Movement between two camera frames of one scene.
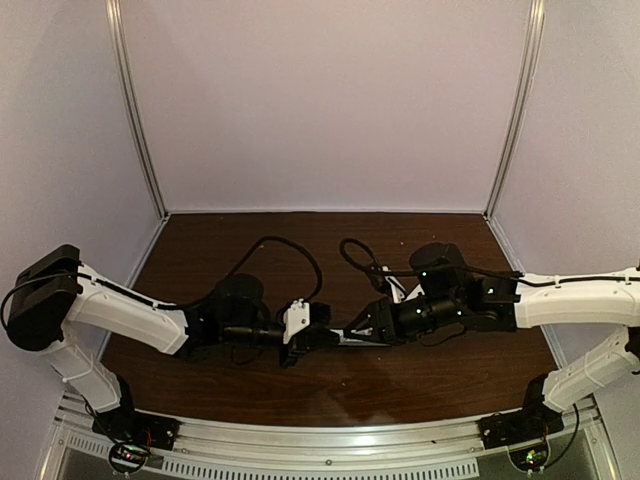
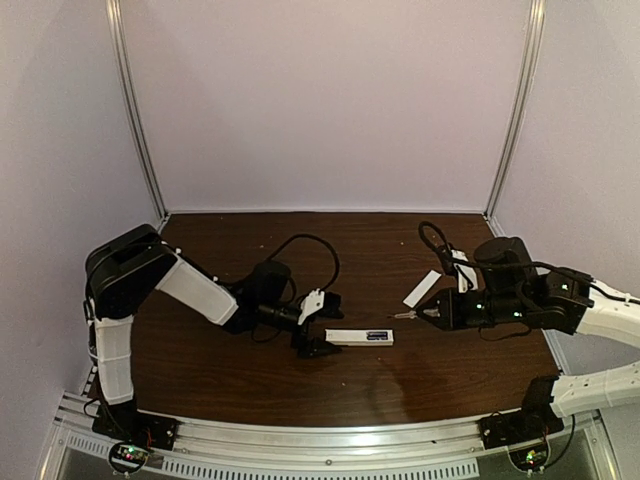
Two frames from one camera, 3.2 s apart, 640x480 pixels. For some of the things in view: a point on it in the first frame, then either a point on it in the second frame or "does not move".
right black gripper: x=388 y=321 -> x=447 y=310
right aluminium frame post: x=534 y=32 does not move
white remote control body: x=345 y=342 does not move
